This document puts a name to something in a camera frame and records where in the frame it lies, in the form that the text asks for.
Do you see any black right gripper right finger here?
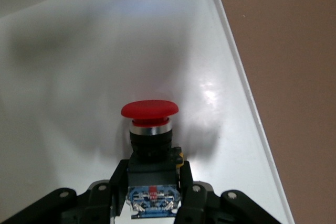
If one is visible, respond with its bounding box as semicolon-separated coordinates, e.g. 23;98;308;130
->
173;159;280;224

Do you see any red mushroom push button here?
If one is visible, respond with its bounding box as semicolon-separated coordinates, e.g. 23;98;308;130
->
120;100;185;220

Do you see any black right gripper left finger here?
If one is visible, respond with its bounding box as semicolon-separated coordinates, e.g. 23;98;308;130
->
0;159;130;224

